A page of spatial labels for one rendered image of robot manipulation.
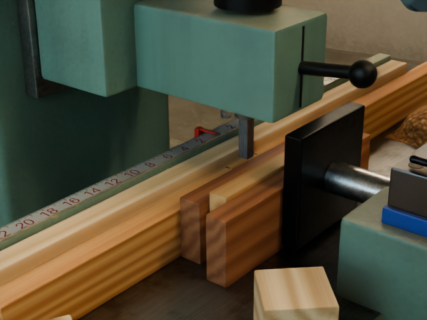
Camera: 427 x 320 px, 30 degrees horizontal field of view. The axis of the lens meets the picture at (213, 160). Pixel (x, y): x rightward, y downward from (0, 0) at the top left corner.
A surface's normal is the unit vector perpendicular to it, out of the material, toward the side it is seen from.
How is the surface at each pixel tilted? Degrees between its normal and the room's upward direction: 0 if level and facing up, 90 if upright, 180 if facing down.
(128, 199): 0
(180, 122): 0
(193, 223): 90
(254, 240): 90
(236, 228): 90
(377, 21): 90
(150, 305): 0
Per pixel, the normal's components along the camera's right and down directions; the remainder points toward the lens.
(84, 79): -0.63, 0.32
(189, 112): -0.01, -0.91
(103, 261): 0.77, 0.26
